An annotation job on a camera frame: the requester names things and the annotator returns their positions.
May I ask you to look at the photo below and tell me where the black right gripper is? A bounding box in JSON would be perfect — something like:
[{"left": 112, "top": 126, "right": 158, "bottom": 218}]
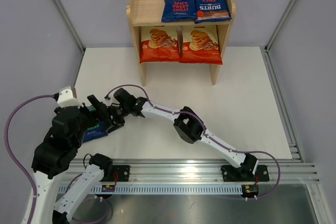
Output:
[{"left": 102, "top": 105, "right": 130, "bottom": 134}]

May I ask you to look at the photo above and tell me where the blue sea salt vinegar bag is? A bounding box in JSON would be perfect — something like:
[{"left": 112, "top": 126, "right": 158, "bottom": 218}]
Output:
[{"left": 82, "top": 121, "right": 108, "bottom": 143}]

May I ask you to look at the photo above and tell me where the cassava chips bag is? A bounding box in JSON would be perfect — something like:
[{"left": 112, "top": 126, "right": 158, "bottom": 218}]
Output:
[
  {"left": 140, "top": 26, "right": 181, "bottom": 63},
  {"left": 180, "top": 25, "right": 223, "bottom": 65}
]

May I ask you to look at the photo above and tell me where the blue spicy chilli bag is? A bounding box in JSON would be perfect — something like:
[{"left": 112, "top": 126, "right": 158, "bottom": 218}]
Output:
[
  {"left": 161, "top": 0, "right": 197, "bottom": 23},
  {"left": 194, "top": 0, "right": 232, "bottom": 24}
]

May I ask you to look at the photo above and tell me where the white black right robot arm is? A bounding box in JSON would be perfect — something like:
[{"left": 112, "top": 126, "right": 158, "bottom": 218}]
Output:
[{"left": 105, "top": 85, "right": 270, "bottom": 184}]

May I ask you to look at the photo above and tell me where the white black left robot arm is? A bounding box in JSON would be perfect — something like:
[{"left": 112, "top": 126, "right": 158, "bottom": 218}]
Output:
[{"left": 27, "top": 91, "right": 113, "bottom": 223}]

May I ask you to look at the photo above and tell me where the wooden two-tier shelf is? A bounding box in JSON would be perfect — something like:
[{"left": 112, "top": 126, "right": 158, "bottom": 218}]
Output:
[{"left": 125, "top": 0, "right": 236, "bottom": 87}]

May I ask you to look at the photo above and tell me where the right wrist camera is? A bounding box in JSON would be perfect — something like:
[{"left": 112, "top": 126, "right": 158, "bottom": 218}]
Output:
[{"left": 104, "top": 96, "right": 111, "bottom": 104}]

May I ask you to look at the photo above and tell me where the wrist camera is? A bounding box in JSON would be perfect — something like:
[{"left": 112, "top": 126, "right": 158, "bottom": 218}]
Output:
[
  {"left": 57, "top": 86, "right": 81, "bottom": 108},
  {"left": 104, "top": 96, "right": 111, "bottom": 104}
]

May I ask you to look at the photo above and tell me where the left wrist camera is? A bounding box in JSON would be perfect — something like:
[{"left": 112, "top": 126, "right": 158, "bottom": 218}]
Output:
[{"left": 57, "top": 86, "right": 81, "bottom": 108}]

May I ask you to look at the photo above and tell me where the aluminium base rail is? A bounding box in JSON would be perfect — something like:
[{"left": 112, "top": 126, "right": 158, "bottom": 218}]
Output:
[{"left": 56, "top": 159, "right": 320, "bottom": 195}]

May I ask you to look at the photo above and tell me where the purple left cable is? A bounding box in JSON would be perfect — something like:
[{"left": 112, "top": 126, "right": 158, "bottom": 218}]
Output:
[{"left": 4, "top": 94, "right": 113, "bottom": 224}]

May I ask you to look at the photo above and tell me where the purple cable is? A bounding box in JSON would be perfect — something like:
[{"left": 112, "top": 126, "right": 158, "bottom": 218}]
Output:
[
  {"left": 104, "top": 84, "right": 281, "bottom": 201},
  {"left": 4, "top": 94, "right": 113, "bottom": 224}
]

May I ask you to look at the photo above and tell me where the aluminium frame post left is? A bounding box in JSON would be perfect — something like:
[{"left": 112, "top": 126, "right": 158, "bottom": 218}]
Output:
[{"left": 52, "top": 0, "right": 86, "bottom": 55}]

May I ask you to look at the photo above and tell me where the aluminium frame post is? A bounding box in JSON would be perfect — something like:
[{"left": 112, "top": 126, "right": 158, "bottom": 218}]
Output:
[
  {"left": 52, "top": 0, "right": 86, "bottom": 55},
  {"left": 265, "top": 0, "right": 298, "bottom": 53}
]

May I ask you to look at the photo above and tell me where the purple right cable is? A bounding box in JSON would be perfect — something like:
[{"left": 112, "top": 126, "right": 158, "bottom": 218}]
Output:
[{"left": 104, "top": 84, "right": 281, "bottom": 201}]

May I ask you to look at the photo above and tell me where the aluminium frame post right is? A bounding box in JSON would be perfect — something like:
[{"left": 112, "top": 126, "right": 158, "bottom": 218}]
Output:
[{"left": 265, "top": 0, "right": 298, "bottom": 53}]

